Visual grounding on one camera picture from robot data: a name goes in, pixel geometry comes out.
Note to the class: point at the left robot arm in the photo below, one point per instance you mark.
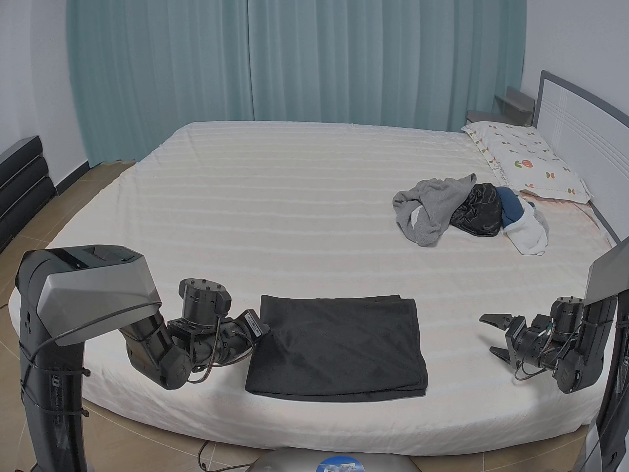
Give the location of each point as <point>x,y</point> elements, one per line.
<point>98,312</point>

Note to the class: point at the bed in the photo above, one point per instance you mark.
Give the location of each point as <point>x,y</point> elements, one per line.
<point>295,204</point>

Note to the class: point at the blue-green curtain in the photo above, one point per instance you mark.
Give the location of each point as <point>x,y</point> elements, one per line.
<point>383,47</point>
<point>162,67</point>

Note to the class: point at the black sleeveless top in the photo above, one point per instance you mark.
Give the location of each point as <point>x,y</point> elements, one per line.
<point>339,347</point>

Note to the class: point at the dark blue garment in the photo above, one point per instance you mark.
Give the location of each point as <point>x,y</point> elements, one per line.
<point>510,207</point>

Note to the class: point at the grey bedside table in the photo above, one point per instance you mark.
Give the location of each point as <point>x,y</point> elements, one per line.
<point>511,104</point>

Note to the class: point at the grey garment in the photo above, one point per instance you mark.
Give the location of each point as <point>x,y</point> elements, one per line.
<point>432,204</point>

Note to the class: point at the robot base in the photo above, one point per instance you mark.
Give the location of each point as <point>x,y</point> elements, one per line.
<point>334,461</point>

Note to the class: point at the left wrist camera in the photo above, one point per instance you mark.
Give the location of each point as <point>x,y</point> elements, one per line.
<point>255,325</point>

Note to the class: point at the white printed pillow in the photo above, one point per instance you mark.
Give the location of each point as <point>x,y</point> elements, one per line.
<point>530,160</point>

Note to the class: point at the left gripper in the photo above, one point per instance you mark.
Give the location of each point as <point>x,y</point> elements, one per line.
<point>236,344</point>

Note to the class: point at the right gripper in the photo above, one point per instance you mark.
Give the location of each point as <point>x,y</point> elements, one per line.
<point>526,342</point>

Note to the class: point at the black shiny garment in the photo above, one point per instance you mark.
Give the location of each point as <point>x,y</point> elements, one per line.
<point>479,209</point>

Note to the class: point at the white garment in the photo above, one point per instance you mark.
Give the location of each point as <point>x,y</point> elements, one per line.
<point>528,234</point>

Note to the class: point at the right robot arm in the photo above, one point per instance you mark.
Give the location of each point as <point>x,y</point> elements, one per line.
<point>599,322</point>

